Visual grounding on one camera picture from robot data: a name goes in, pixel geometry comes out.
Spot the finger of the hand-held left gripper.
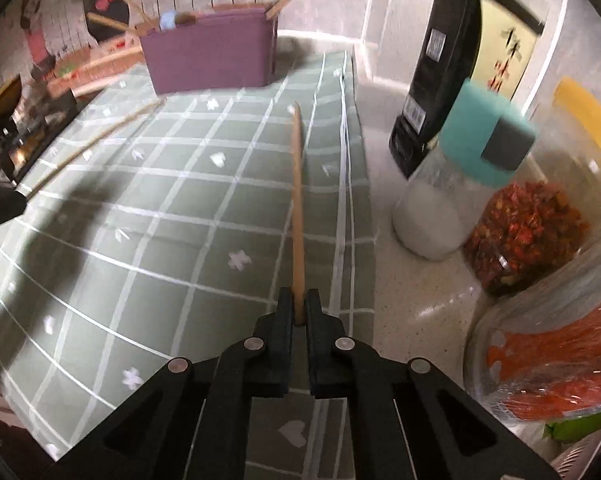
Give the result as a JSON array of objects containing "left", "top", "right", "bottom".
[{"left": 0, "top": 190, "right": 27, "bottom": 238}]

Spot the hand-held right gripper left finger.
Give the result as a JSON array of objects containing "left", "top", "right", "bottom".
[{"left": 40, "top": 287, "right": 296, "bottom": 480}]

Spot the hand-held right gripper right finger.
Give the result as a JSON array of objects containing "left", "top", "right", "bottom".
[{"left": 305, "top": 288, "right": 561, "bottom": 480}]

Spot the wooden spoon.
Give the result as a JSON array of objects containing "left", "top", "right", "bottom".
[{"left": 87, "top": 11, "right": 144, "bottom": 37}]

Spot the purple utensil holder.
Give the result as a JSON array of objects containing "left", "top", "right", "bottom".
[{"left": 139, "top": 2, "right": 280, "bottom": 95}]

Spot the black gas stove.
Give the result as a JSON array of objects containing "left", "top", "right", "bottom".
[{"left": 0, "top": 90, "right": 78, "bottom": 193}]

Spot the black wok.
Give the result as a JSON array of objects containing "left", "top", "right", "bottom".
[{"left": 0, "top": 75, "right": 24, "bottom": 131}]

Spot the green checked tablecloth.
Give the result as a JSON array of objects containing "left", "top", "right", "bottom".
[{"left": 0, "top": 50, "right": 379, "bottom": 480}]

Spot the salt shaker with teal lid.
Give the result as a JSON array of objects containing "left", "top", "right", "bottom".
[{"left": 391, "top": 79, "right": 539, "bottom": 262}]

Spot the chili jar with yellow lid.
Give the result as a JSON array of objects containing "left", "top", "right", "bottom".
[{"left": 463, "top": 77, "right": 601, "bottom": 298}]

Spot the glass jar with orange contents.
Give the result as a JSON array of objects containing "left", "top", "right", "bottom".
[{"left": 463, "top": 237, "right": 601, "bottom": 428}]

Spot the black and yellow box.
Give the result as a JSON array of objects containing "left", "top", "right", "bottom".
[{"left": 388, "top": 0, "right": 551, "bottom": 178}]

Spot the green packet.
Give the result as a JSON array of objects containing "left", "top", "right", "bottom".
[{"left": 543, "top": 410, "right": 601, "bottom": 443}]

